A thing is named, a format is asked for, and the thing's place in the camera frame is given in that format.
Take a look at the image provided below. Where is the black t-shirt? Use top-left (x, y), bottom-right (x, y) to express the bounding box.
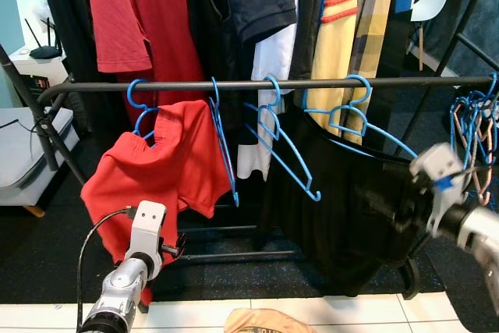
top-left (261, 107), bottom-right (441, 296)

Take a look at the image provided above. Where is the rose metal hanger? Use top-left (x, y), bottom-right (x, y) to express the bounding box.
top-left (460, 126), bottom-right (494, 205)

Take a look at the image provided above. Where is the red t-shirt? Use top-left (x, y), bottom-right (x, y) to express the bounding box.
top-left (80, 99), bottom-right (232, 303)

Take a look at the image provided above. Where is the grey padded seat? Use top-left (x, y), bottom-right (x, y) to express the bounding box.
top-left (0, 107), bottom-right (80, 217)

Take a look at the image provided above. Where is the black metal clothes rack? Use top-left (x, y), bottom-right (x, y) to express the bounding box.
top-left (37, 74), bottom-right (499, 303)

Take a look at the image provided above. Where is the yellow shirt with red stripes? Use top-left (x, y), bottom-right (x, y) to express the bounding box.
top-left (308, 0), bottom-right (361, 143)

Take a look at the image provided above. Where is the white shirt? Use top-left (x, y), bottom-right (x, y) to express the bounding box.
top-left (236, 0), bottom-right (301, 182)

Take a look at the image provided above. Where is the white desk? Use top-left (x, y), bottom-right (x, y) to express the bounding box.
top-left (8, 46), bottom-right (71, 88)

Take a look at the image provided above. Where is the dark red shirt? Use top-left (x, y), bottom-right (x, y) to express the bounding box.
top-left (84, 0), bottom-right (207, 112)

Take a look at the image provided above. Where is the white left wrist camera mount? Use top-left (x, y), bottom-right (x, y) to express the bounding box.
top-left (129, 200), bottom-right (167, 262)

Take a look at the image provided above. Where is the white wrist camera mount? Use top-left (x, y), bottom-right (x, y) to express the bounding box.
top-left (129, 200), bottom-right (167, 262)
top-left (409, 143), bottom-right (470, 234)

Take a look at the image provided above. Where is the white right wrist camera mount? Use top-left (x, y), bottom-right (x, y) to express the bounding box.
top-left (409, 143), bottom-right (470, 234)

